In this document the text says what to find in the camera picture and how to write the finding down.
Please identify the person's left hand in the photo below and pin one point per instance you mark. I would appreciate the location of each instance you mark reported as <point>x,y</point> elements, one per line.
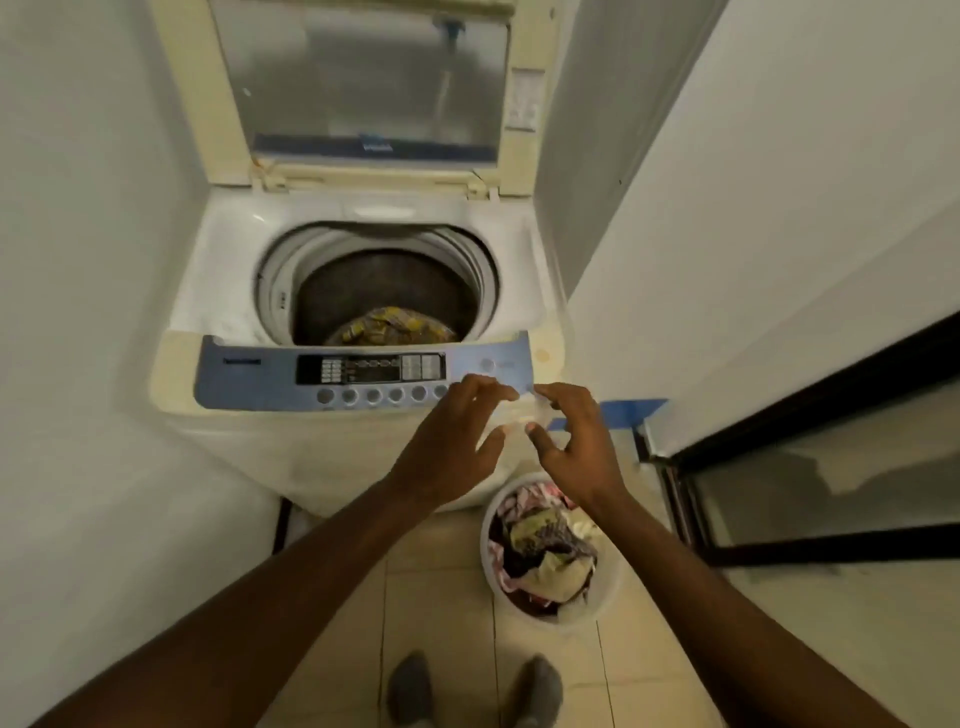
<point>442,450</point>

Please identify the person's right hand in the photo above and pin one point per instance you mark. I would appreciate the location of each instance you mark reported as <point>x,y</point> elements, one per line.
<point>589,457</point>

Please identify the person's left thumb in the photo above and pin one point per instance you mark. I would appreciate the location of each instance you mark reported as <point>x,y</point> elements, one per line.
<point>493,446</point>

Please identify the person's right thumb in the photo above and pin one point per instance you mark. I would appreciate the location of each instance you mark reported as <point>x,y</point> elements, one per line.
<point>541,441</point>

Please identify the person's left forearm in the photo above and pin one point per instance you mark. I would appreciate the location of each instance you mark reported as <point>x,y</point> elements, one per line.
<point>247,607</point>

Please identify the person's right forearm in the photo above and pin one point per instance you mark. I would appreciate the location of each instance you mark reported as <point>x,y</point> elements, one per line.
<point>720,615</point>

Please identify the pink white cloth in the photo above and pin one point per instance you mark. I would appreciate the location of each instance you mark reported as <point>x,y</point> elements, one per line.
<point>529,496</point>

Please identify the cream dark patterned cloth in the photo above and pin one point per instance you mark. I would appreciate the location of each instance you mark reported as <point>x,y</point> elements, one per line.
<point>551,534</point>

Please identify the dark maroon cloth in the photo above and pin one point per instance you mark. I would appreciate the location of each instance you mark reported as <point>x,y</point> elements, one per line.
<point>504,559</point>

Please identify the pale yellow cloth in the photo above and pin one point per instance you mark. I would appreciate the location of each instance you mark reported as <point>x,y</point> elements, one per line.
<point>559,577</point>

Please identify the white round laundry basket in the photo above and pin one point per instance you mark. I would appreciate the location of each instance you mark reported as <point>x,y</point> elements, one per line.
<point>611,577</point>

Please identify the yellow patterned garment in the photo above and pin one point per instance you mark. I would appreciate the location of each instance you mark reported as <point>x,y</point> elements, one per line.
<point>390,328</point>

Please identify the steel washer drum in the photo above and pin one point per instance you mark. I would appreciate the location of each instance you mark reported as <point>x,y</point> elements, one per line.
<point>382,277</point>

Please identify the person's right foot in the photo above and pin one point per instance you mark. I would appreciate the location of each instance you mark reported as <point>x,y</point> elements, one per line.
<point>534,694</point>

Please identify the person's foot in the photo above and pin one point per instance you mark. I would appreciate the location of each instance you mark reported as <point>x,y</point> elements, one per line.
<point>410,690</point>
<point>534,694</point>

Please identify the blue washer control panel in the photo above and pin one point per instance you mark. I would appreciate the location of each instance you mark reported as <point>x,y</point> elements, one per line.
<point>247,382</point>

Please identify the person's left foot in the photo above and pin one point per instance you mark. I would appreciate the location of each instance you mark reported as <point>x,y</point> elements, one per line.
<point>410,690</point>

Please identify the black framed glass door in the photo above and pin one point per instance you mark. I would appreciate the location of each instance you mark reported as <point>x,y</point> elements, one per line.
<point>825,465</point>

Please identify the white top-load washing machine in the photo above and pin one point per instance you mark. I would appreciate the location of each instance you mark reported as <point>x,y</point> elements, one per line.
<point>225,240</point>

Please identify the white lid label sticker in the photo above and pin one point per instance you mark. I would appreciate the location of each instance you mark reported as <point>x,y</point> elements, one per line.
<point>525,101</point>

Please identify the cream washing machine lid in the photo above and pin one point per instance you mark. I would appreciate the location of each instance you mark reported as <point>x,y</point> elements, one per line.
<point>360,75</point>

